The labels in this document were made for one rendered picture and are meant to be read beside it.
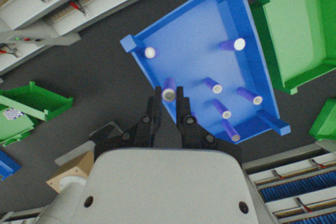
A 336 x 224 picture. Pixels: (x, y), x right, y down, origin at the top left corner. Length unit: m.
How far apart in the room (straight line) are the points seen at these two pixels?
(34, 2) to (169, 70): 0.47
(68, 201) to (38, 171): 1.11
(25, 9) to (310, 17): 0.88
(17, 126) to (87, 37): 0.90
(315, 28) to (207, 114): 0.46
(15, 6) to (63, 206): 0.73
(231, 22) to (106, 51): 0.70
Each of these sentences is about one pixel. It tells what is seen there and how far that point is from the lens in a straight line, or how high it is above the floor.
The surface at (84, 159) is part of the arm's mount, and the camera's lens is 0.77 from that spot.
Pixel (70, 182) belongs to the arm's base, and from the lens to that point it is 0.83.
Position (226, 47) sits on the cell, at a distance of 0.26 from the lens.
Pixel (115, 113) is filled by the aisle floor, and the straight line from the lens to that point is 0.95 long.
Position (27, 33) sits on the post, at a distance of 0.71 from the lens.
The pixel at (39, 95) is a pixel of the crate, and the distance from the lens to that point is 1.21.
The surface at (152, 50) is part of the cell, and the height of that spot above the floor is 0.55.
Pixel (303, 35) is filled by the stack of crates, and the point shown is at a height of 0.32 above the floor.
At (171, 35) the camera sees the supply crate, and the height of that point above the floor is 0.48.
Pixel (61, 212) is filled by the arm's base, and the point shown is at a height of 0.52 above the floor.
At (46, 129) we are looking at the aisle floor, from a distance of 1.38.
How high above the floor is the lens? 0.76
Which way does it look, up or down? 69 degrees down
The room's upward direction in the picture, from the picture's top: 176 degrees counter-clockwise
